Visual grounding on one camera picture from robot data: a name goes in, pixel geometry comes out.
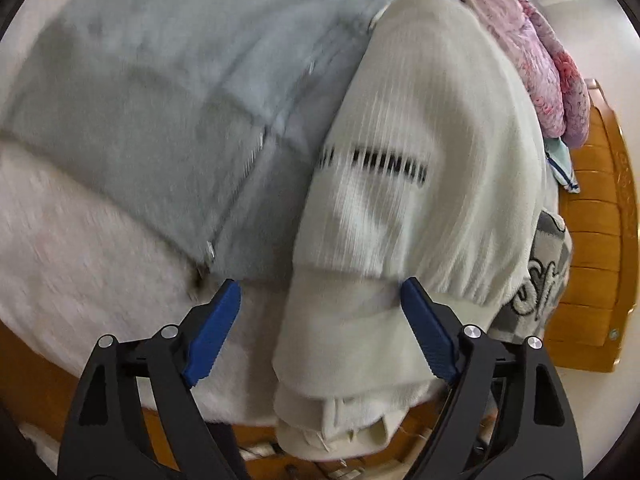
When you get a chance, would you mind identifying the cream white knit sweater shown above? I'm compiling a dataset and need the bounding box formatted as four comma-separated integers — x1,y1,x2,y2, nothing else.
272,0,545,462

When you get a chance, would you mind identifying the checkered grey white garment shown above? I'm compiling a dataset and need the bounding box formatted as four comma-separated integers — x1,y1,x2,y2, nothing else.
488,210,573,344

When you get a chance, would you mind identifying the wooden bed headboard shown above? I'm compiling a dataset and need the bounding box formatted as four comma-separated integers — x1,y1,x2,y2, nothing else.
544,79,639,373

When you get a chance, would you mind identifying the light blue striped pillow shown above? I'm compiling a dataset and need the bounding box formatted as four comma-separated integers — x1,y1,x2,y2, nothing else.
544,138,580,194

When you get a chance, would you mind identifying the grey zip hoodie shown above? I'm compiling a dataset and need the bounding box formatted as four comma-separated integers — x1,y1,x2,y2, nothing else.
1,0,392,283

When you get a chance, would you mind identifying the purple floral quilt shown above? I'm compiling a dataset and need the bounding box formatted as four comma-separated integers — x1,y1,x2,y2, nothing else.
462,0,590,148

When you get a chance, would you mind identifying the patterned light bed sheet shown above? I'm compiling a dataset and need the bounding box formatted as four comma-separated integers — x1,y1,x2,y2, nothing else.
1,140,292,426

